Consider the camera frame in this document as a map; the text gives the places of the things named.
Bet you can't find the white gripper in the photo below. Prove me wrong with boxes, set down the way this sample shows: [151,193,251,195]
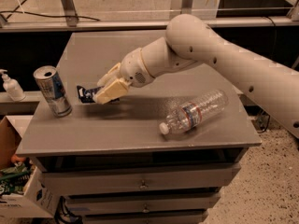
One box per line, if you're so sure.
[93,48,154,105]

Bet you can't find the dark blue rxbar wrapper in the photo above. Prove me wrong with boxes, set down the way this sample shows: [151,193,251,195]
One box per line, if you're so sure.
[76,85,121,105]

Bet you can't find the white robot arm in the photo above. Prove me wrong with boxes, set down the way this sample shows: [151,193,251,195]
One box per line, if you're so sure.
[93,14,299,137]

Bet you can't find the red bull can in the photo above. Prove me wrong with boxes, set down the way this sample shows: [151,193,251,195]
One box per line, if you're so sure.
[34,65,72,118]

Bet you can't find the clear plastic water bottle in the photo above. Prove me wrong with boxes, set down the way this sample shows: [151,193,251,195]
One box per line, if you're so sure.
[159,89,229,135]

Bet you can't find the grey drawer cabinet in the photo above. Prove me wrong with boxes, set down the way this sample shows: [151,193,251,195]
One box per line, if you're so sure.
[18,31,261,224]

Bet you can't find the white pump sanitizer bottle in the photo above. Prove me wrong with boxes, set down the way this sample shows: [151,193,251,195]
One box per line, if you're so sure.
[0,69,25,102]

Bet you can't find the white cardboard box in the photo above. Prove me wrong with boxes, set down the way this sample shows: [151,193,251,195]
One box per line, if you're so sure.
[0,116,59,217]

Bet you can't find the green snack packets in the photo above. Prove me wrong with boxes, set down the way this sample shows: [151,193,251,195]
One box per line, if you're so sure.
[0,162,32,195]

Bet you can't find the grey metal frame rail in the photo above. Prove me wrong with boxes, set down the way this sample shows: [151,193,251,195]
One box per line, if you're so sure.
[0,0,298,32]

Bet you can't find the black cable on floor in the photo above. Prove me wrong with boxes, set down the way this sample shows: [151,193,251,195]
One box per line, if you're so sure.
[0,0,101,22]

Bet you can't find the black cable right side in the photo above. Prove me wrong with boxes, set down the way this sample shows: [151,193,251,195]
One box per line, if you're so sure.
[255,113,271,134]

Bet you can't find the black cable under cabinet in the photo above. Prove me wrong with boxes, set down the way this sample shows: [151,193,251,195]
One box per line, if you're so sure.
[54,196,83,224]

